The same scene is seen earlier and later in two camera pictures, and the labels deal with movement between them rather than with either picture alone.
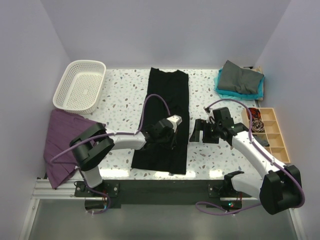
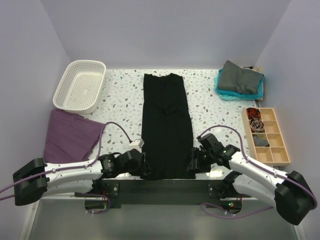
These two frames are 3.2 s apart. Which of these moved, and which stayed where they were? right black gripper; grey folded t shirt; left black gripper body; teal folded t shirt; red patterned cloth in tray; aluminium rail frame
Moved: right black gripper; left black gripper body
Stayed: aluminium rail frame; red patterned cloth in tray; grey folded t shirt; teal folded t shirt
